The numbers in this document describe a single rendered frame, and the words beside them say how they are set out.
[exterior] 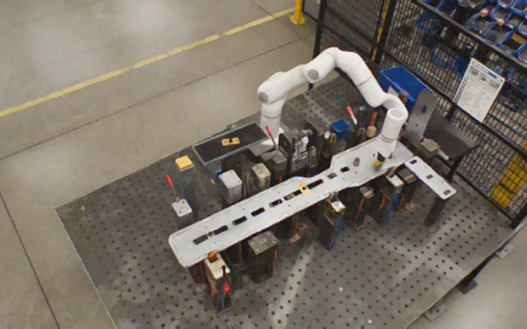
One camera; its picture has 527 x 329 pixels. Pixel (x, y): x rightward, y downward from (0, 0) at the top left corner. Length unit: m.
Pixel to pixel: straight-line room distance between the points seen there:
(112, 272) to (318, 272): 1.04
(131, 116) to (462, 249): 2.93
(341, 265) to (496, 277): 1.46
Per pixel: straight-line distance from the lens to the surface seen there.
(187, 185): 2.24
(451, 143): 2.66
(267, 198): 2.19
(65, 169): 3.90
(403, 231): 2.58
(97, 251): 2.49
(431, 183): 2.45
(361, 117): 2.43
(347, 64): 2.15
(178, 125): 4.03
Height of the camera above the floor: 2.74
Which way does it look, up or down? 48 degrees down
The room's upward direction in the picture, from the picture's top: 3 degrees clockwise
